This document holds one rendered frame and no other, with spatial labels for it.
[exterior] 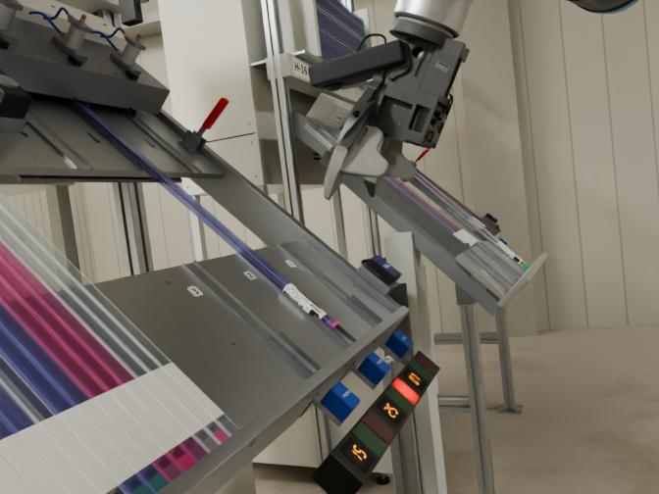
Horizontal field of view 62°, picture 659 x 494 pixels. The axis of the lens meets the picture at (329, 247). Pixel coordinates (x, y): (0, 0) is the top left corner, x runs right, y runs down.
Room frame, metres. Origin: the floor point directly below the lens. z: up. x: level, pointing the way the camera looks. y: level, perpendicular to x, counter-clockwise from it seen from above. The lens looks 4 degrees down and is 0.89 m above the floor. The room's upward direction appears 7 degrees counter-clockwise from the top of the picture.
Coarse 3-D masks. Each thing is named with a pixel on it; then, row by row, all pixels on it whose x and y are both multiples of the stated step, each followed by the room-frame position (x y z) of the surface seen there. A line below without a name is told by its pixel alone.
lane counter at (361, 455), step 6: (348, 438) 0.52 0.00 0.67; (348, 444) 0.51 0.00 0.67; (354, 444) 0.52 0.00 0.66; (342, 450) 0.50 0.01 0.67; (348, 450) 0.50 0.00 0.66; (354, 450) 0.51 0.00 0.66; (360, 450) 0.51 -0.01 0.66; (366, 450) 0.52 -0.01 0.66; (348, 456) 0.50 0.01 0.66; (354, 456) 0.50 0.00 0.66; (360, 456) 0.51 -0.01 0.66; (366, 456) 0.51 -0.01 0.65; (372, 456) 0.52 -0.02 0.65; (354, 462) 0.49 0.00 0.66; (360, 462) 0.50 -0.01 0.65; (366, 462) 0.50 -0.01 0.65; (372, 462) 0.51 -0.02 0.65; (360, 468) 0.49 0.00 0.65; (366, 468) 0.50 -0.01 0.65
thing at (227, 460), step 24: (384, 336) 0.78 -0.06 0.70; (336, 360) 0.57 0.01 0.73; (360, 360) 0.71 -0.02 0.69; (312, 384) 0.51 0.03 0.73; (288, 408) 0.46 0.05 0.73; (240, 432) 0.40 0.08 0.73; (264, 432) 0.43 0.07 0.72; (216, 456) 0.37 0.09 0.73; (240, 456) 0.41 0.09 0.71; (192, 480) 0.34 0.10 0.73; (216, 480) 0.39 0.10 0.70
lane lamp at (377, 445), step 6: (360, 426) 0.55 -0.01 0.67; (366, 426) 0.55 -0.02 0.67; (354, 432) 0.53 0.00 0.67; (360, 432) 0.54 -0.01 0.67; (366, 432) 0.54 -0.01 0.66; (372, 432) 0.55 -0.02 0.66; (360, 438) 0.53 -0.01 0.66; (366, 438) 0.54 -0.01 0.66; (372, 438) 0.54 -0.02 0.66; (378, 438) 0.55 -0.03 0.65; (366, 444) 0.53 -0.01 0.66; (372, 444) 0.53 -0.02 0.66; (378, 444) 0.54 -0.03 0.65; (384, 444) 0.55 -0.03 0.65; (372, 450) 0.52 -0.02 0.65; (378, 450) 0.53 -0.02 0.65; (378, 456) 0.52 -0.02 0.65
